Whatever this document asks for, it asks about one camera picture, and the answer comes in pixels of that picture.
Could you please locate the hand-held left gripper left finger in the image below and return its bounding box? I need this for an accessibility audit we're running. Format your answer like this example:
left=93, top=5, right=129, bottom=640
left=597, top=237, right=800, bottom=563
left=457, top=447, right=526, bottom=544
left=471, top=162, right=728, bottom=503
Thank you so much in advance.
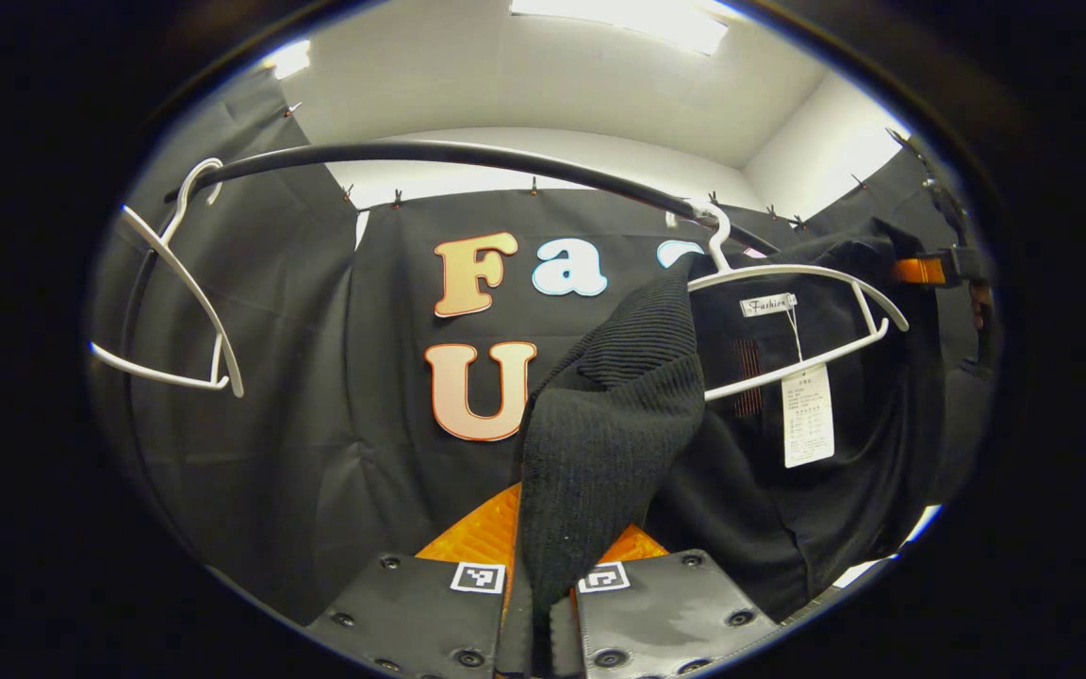
left=305, top=481, right=533, bottom=679

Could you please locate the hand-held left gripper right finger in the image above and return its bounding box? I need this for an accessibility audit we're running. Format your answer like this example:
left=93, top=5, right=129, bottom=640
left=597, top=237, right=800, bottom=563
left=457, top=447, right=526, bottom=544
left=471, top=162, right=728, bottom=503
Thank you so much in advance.
left=548, top=523, right=782, bottom=679

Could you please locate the black knit jacket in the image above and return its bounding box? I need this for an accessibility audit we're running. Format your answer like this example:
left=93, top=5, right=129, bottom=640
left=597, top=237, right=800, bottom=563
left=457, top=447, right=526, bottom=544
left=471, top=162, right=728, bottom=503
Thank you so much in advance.
left=513, top=219, right=992, bottom=625

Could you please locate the white plastic clothes hanger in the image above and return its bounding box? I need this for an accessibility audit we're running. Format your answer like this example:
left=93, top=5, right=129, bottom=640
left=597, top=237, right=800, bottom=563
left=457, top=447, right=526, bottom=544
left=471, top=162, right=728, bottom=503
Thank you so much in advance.
left=666, top=201, right=911, bottom=404
left=89, top=157, right=246, bottom=399

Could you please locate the black metal clothes rack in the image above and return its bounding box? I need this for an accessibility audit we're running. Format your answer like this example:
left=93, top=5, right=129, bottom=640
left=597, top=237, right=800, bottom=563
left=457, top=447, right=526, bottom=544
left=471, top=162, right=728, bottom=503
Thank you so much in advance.
left=122, top=140, right=782, bottom=491

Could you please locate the black backdrop cloth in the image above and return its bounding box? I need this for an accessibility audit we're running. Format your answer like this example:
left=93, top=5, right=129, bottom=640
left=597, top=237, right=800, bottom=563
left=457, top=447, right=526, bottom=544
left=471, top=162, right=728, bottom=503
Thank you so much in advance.
left=90, top=66, right=996, bottom=628

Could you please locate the large ceiling light panel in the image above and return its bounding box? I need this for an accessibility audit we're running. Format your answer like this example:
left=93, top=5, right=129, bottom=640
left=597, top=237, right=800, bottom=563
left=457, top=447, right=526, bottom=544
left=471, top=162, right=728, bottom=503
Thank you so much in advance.
left=510, top=0, right=731, bottom=56

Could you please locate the small ceiling light panel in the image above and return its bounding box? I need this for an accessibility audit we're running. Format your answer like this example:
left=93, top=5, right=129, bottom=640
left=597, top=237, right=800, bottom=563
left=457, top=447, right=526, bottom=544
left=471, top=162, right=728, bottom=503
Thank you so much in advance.
left=265, top=40, right=313, bottom=79

